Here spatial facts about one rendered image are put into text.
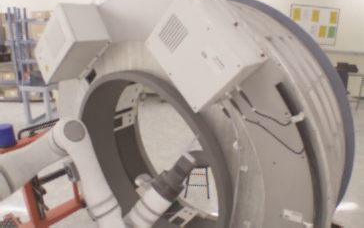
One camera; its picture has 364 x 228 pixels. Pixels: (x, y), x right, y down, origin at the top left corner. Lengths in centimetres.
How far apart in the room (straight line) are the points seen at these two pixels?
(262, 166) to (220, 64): 32
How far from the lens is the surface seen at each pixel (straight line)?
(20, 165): 65
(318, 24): 702
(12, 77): 666
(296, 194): 75
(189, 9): 61
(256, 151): 73
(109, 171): 143
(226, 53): 56
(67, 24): 97
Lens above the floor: 173
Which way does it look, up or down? 18 degrees down
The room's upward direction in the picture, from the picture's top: 1 degrees clockwise
